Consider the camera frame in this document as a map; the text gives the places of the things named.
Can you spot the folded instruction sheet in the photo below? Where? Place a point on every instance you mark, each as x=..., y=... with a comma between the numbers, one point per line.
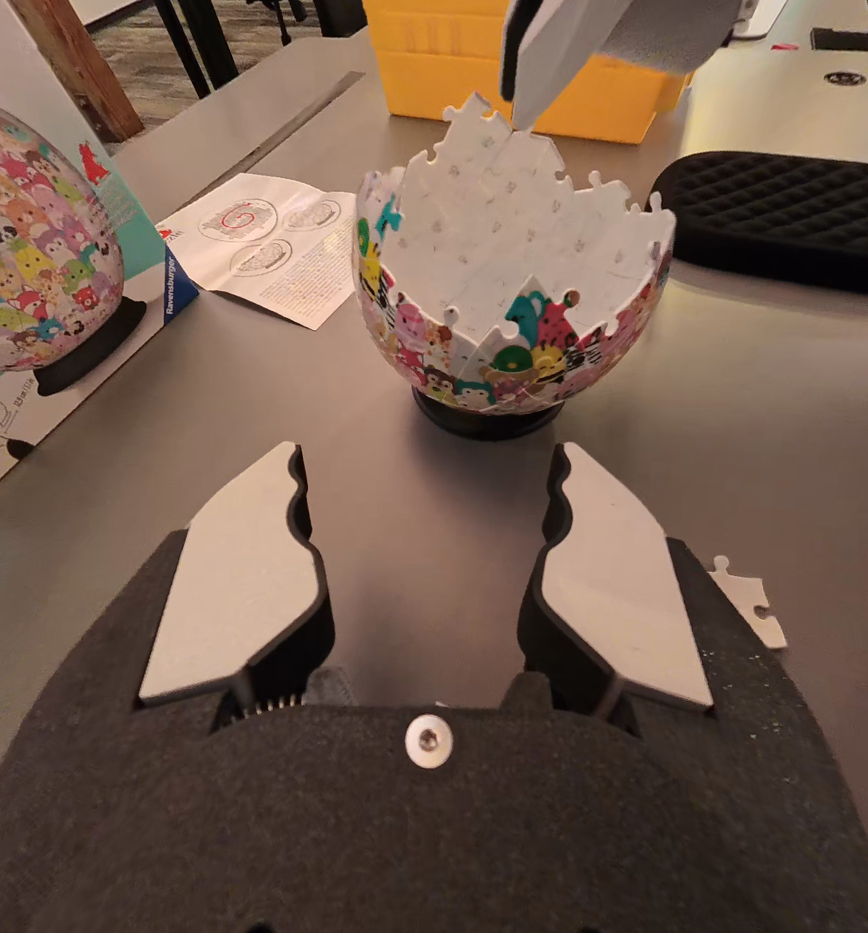
x=273, y=240

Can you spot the jagged colourful puzzle ball bowl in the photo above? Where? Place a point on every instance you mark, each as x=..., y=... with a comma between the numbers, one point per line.
x=492, y=219

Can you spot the black table grommet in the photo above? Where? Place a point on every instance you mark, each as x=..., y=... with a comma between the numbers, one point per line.
x=845, y=78

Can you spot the black puzzle ball stand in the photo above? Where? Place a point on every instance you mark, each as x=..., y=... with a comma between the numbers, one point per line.
x=488, y=426

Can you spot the white device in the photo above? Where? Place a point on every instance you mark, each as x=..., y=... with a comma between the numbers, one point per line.
x=754, y=18

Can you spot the puzzle ball box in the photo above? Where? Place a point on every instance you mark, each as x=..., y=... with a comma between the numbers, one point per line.
x=40, y=255

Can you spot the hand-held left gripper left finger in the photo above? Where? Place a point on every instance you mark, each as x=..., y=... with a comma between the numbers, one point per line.
x=237, y=583

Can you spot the brown wooden furniture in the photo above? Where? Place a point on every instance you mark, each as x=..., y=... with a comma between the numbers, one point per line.
x=77, y=65

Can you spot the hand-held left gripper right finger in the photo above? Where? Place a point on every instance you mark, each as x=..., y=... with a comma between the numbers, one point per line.
x=616, y=590

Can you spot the black metal frame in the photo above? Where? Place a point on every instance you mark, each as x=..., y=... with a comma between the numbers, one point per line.
x=200, y=44

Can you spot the yellow plastic bin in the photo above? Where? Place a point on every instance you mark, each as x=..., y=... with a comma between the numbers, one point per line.
x=441, y=73

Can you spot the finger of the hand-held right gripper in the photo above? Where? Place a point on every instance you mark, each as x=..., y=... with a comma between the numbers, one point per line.
x=510, y=51
x=565, y=51

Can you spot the joined white puzzle pieces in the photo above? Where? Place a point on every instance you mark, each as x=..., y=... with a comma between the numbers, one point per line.
x=747, y=598

